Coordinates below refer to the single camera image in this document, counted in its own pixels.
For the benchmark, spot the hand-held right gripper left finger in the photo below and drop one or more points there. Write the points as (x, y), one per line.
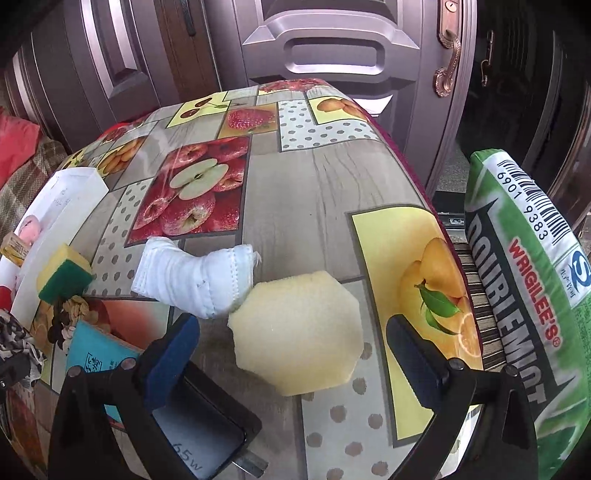
(168, 364)

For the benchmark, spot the blue tissue packet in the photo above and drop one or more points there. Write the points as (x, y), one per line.
(101, 355)

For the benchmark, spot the fruit print tablecloth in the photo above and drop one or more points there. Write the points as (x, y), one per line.
(300, 194)

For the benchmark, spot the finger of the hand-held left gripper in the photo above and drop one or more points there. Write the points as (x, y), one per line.
(13, 371)

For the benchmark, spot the purple door leaf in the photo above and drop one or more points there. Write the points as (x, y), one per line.
(92, 64)

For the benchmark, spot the striped seat cushion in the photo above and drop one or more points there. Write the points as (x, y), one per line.
(473, 314)

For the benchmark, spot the cow print scrunchie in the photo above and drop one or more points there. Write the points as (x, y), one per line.
(21, 337)

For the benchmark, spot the black power adapter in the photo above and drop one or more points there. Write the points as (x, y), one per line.
(203, 424)

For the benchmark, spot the dark outer door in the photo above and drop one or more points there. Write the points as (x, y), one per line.
(531, 83)

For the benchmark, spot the yellow green scouring sponge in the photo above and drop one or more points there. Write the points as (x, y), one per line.
(62, 274)

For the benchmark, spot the white box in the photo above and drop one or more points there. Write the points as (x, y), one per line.
(60, 194)

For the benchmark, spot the plaid sofa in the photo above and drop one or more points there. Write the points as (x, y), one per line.
(27, 184)

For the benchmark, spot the yellow packet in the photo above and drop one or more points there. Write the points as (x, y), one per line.
(14, 249)

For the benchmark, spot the white face mask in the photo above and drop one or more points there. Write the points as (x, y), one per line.
(198, 277)

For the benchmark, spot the green gum pack pillow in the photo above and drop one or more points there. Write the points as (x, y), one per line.
(531, 300)

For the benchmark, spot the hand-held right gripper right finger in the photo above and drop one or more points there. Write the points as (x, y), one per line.
(415, 364)

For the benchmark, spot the red cushion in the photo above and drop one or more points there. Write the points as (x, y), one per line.
(16, 145)

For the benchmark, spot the pale yellow sponge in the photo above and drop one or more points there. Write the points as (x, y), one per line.
(295, 327)

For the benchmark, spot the pink soft toy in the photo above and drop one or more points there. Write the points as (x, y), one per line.
(28, 229)

